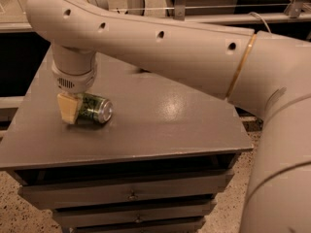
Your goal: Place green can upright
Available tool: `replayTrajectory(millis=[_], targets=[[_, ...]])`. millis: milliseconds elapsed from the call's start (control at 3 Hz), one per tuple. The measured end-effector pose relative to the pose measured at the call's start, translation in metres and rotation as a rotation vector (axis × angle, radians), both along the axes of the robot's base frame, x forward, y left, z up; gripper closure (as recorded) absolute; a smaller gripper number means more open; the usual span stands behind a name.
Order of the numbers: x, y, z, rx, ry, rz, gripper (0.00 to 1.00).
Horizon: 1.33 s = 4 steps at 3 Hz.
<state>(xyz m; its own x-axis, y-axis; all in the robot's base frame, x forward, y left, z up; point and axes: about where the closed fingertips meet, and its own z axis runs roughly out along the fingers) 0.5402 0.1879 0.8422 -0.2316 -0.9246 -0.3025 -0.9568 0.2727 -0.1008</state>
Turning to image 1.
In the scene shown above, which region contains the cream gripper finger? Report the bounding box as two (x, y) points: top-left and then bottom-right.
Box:
(57, 93), (83, 124)

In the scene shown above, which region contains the green soda can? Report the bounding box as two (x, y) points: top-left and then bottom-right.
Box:
(78, 93), (113, 123)

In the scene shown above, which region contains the metal railing frame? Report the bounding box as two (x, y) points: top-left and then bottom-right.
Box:
(0, 0), (311, 34)

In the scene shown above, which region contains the bottom grey drawer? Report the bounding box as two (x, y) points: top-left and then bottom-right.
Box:
(73, 216), (205, 233)

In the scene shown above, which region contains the grey drawer cabinet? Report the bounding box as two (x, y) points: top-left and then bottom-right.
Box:
(0, 46), (254, 233)

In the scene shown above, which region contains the top grey drawer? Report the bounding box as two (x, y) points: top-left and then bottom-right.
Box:
(19, 169), (234, 210)

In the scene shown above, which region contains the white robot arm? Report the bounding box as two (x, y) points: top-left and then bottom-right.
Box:
(26, 0), (311, 233)

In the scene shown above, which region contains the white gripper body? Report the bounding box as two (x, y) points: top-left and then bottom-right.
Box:
(52, 62), (97, 93)

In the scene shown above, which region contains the grey drawer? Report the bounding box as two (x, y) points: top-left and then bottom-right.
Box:
(53, 199), (217, 227)
(73, 216), (205, 233)
(19, 169), (234, 210)

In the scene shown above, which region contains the white cable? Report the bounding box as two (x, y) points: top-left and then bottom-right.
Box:
(248, 11), (272, 34)

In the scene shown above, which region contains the middle grey drawer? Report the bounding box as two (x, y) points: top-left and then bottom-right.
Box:
(53, 199), (217, 227)

